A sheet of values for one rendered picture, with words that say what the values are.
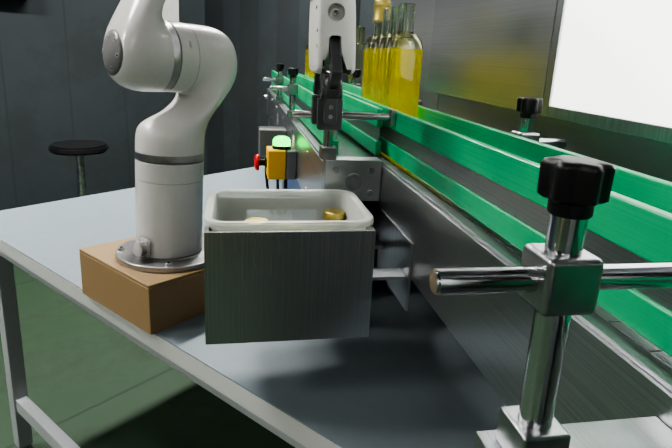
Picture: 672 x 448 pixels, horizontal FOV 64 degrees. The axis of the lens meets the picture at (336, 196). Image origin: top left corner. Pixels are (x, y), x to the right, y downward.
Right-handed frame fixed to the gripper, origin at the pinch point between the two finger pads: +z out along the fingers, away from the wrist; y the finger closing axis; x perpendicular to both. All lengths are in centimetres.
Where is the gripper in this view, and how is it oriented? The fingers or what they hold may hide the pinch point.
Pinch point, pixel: (326, 113)
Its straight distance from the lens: 71.8
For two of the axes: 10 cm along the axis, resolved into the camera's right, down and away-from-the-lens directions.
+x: -9.9, 0.0, -1.7
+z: -0.5, 9.7, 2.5
